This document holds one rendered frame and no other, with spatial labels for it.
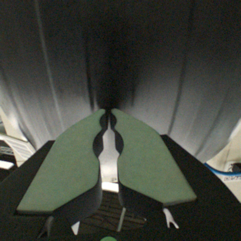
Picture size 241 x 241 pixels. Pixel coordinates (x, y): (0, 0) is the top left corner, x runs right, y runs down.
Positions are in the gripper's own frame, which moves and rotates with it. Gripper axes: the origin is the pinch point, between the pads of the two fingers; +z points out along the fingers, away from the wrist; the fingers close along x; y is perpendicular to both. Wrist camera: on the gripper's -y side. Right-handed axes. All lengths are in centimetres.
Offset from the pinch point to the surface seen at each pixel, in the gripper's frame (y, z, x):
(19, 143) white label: 4.9, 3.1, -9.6
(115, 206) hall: 756, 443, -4
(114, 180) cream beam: 58, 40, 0
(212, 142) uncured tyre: 5.3, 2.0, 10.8
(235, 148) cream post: 22.3, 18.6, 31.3
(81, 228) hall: 751, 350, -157
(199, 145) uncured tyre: 5.6, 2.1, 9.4
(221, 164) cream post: 27.2, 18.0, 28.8
